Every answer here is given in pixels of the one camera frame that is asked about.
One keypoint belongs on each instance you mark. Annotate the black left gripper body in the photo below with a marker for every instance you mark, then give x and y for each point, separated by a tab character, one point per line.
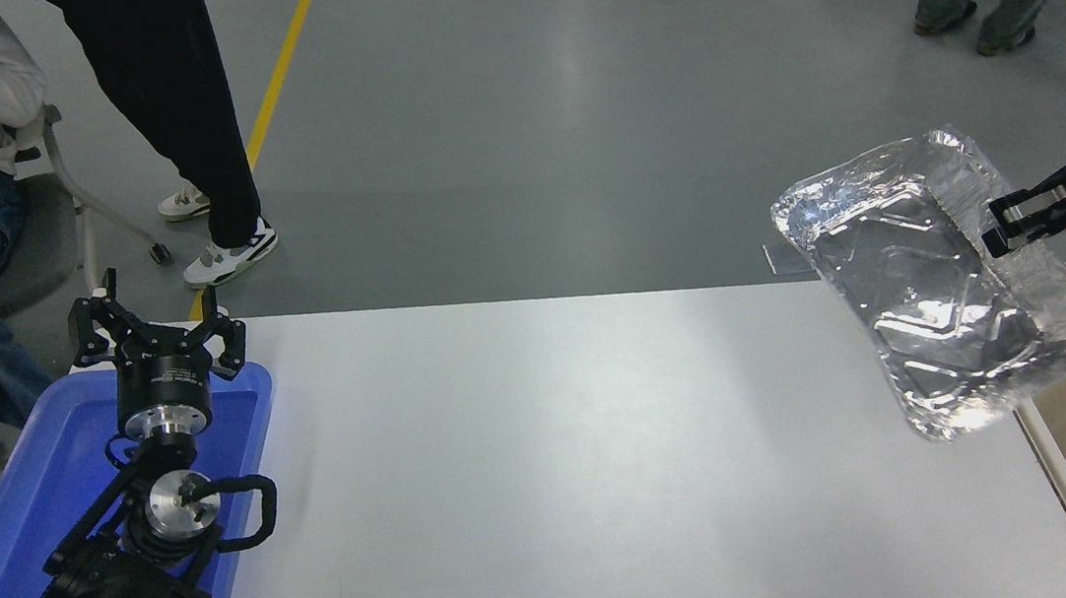
161	378

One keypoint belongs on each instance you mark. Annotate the silver foil tray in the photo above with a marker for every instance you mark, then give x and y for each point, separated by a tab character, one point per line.
929	297

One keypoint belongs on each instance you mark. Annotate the grey wheeled chair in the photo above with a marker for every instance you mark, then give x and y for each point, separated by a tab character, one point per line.
32	243

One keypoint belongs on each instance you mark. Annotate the blue plastic tray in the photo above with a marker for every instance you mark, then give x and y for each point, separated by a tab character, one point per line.
20	511

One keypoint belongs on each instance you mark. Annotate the standing person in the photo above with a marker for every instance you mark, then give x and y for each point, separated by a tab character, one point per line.
175	99

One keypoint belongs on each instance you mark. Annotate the clear plastic sheet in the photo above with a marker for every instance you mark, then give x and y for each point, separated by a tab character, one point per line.
782	261

